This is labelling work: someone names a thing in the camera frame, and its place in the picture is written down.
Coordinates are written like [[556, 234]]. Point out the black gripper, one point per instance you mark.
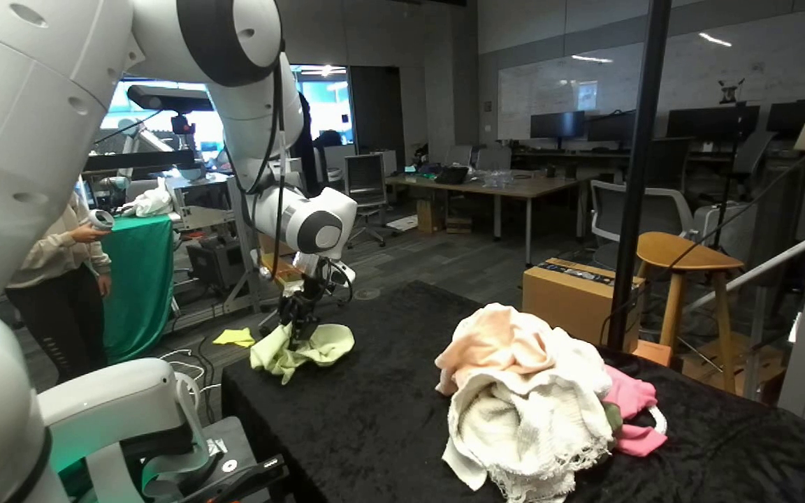
[[302, 302]]

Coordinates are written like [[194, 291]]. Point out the light green cloth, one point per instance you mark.
[[327, 344]]

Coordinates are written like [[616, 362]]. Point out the peach cloth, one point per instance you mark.
[[487, 344]]

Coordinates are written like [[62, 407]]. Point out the pink cloth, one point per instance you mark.
[[635, 407]]

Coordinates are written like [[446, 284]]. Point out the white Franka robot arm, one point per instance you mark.
[[39, 142]]

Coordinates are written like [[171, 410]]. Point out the small yellow cloth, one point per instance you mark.
[[234, 337]]

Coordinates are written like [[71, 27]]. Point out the yellowish wrist attachment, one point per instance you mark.
[[278, 265]]

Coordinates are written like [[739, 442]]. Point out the green table cover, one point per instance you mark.
[[141, 281]]

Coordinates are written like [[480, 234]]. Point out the white crumpled bag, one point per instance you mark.
[[152, 199]]

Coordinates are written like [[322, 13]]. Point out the person in beige sweater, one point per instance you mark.
[[62, 269]]

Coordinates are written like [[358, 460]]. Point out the wooden desk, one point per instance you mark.
[[505, 185]]

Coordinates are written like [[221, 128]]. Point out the cardboard box with black tape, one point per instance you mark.
[[572, 295]]

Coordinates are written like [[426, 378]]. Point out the grey office chair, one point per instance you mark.
[[643, 211]]

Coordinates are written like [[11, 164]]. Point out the black metal pole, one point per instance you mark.
[[635, 185]]

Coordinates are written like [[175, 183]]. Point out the wooden stool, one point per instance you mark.
[[692, 253]]

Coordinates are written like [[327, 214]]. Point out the black velvet tablecloth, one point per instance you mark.
[[746, 449]]

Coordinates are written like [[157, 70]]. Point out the silver metal pole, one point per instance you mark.
[[767, 267]]

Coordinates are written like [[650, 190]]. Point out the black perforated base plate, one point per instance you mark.
[[224, 457]]

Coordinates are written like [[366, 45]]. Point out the black stereo camera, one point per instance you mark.
[[175, 98]]

